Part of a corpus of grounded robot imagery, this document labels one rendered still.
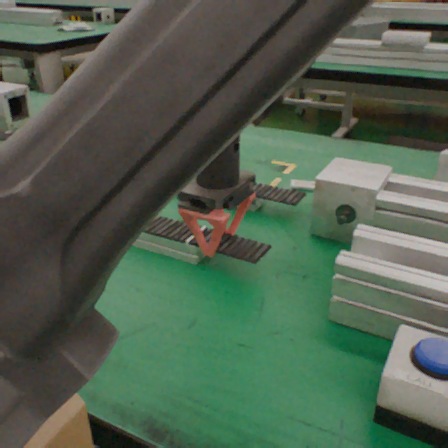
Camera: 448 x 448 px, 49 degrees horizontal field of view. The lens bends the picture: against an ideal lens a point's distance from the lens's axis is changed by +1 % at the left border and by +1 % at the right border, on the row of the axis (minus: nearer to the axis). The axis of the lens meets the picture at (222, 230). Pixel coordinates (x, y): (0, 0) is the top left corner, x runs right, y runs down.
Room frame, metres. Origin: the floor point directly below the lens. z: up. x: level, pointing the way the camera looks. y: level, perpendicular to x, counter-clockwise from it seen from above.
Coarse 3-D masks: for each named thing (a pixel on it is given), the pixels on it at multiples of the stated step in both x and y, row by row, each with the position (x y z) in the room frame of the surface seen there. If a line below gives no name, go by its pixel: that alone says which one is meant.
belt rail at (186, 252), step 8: (144, 232) 0.62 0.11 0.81; (136, 240) 0.62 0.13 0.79; (144, 240) 0.62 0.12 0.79; (152, 240) 0.61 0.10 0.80; (160, 240) 0.60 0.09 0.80; (168, 240) 0.60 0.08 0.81; (144, 248) 0.62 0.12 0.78; (152, 248) 0.61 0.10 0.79; (160, 248) 0.60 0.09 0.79; (168, 248) 0.60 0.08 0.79; (176, 248) 0.60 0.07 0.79; (184, 248) 0.58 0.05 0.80; (192, 248) 0.58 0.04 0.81; (176, 256) 0.59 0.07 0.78; (184, 256) 0.58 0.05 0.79; (192, 256) 0.58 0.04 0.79; (200, 256) 0.59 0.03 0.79
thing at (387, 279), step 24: (360, 240) 0.51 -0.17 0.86; (384, 240) 0.50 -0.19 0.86; (408, 240) 0.50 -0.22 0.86; (432, 240) 0.50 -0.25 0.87; (336, 264) 0.45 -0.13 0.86; (360, 264) 0.44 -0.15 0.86; (384, 264) 0.44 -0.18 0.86; (408, 264) 0.48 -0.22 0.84; (432, 264) 0.47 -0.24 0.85; (336, 288) 0.45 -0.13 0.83; (360, 288) 0.44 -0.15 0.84; (384, 288) 0.44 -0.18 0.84; (408, 288) 0.41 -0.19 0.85; (432, 288) 0.40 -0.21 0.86; (336, 312) 0.45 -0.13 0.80; (360, 312) 0.44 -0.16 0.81; (384, 312) 0.43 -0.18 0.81; (408, 312) 0.41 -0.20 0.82; (432, 312) 0.40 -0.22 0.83; (384, 336) 0.42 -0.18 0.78
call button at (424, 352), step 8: (424, 344) 0.33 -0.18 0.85; (432, 344) 0.33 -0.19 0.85; (440, 344) 0.33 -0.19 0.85; (416, 352) 0.33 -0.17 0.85; (424, 352) 0.32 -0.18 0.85; (432, 352) 0.32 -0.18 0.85; (440, 352) 0.32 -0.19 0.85; (424, 360) 0.32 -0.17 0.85; (432, 360) 0.31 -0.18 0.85; (440, 360) 0.31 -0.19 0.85; (432, 368) 0.31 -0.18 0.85; (440, 368) 0.31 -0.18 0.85
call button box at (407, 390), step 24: (408, 336) 0.36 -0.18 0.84; (432, 336) 0.36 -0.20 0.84; (408, 360) 0.33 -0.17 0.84; (384, 384) 0.31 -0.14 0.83; (408, 384) 0.30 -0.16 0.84; (432, 384) 0.30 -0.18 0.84; (384, 408) 0.31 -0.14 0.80; (408, 408) 0.30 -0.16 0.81; (432, 408) 0.29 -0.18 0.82; (408, 432) 0.29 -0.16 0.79; (432, 432) 0.29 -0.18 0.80
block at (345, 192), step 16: (336, 160) 0.73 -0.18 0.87; (352, 160) 0.73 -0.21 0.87; (320, 176) 0.67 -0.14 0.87; (336, 176) 0.67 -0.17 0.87; (352, 176) 0.67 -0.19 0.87; (368, 176) 0.67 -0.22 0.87; (384, 176) 0.67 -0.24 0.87; (320, 192) 0.66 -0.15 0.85; (336, 192) 0.65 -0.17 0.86; (352, 192) 0.64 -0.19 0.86; (368, 192) 0.62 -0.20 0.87; (320, 208) 0.66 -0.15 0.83; (336, 208) 0.65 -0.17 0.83; (352, 208) 0.64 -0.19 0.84; (368, 208) 0.62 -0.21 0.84; (320, 224) 0.65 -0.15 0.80; (336, 224) 0.64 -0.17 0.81; (352, 224) 0.63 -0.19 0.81; (368, 224) 0.62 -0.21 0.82
